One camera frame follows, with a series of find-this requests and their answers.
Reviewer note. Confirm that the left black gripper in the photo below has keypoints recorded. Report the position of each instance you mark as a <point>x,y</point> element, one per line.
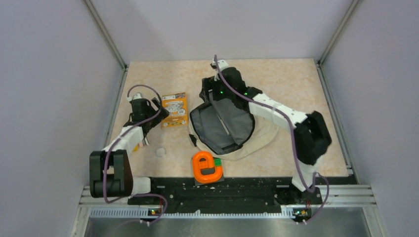
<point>159,117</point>

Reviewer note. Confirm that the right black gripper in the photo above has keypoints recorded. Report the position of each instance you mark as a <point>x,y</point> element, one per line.
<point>208,85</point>

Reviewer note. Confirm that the orange book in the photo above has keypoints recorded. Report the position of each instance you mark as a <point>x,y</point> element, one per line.
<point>177,106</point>

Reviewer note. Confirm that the cream canvas student bag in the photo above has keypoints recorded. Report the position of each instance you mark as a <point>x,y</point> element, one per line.
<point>220,128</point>

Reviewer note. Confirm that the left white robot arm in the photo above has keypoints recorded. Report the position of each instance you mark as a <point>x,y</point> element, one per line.
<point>110,173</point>

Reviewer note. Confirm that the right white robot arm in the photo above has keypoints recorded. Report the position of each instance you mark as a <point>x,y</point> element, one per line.
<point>310,137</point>

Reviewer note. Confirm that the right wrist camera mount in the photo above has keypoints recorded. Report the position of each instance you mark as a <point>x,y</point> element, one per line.
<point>219,64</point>

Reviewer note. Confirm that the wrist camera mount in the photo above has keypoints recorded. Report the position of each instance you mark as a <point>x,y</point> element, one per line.
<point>135,97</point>
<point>219,64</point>

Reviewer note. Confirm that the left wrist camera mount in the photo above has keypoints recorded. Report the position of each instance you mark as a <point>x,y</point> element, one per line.
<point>135,97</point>

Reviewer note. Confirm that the orange ring toy on bricks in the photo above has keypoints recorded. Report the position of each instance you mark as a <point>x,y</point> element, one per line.
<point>206,168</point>

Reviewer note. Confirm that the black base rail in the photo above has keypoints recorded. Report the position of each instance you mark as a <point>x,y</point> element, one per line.
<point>237,195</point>

